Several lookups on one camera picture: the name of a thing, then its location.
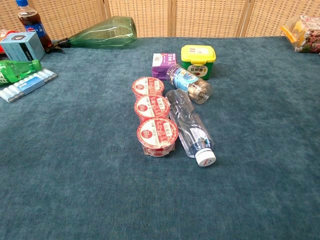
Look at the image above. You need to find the green soda bottle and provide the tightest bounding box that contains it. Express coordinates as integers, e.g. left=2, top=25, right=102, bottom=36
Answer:
left=0, top=59, right=43, bottom=87

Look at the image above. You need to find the red white yogurt cup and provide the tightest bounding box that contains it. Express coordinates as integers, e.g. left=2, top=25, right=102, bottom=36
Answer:
left=131, top=76, right=165, bottom=99
left=136, top=117, right=179, bottom=158
left=133, top=94, right=171, bottom=122

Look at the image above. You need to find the clear jar with blue label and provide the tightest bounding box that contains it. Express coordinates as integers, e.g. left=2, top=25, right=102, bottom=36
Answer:
left=165, top=63, right=213, bottom=105

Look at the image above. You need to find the clear water bottle white cap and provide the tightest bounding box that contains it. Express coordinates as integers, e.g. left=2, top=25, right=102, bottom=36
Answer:
left=164, top=89, right=217, bottom=168

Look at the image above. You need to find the woven wicker folding screen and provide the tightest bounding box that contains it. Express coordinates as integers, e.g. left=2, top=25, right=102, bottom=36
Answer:
left=0, top=0, right=320, bottom=41

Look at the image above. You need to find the teal table cloth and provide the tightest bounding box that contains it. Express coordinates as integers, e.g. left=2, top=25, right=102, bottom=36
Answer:
left=0, top=36, right=320, bottom=240

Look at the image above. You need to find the green glass vase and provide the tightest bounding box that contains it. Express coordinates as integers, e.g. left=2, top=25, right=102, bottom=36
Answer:
left=67, top=15, right=138, bottom=50

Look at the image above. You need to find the light blue cardboard box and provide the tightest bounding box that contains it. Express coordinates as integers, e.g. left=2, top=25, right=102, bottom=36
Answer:
left=0, top=31, right=46, bottom=63

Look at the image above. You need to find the cola bottle with blue cap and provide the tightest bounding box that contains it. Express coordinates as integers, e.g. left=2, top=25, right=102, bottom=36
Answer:
left=15, top=0, right=53, bottom=51

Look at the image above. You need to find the green tub with yellow lid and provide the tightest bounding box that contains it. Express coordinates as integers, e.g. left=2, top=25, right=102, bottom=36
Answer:
left=180, top=44, right=217, bottom=81

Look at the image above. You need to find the white blue ribbed pack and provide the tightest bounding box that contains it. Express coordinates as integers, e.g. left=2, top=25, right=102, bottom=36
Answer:
left=0, top=68, right=58, bottom=104

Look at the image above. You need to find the yellow clear snack package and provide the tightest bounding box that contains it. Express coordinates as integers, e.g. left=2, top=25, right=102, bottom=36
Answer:
left=280, top=14, right=310, bottom=53

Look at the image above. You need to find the purple carton box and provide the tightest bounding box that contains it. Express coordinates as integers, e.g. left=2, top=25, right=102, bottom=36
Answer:
left=151, top=52, right=179, bottom=81

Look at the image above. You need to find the floral print package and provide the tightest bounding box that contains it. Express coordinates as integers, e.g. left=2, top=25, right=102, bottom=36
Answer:
left=298, top=14, right=320, bottom=54

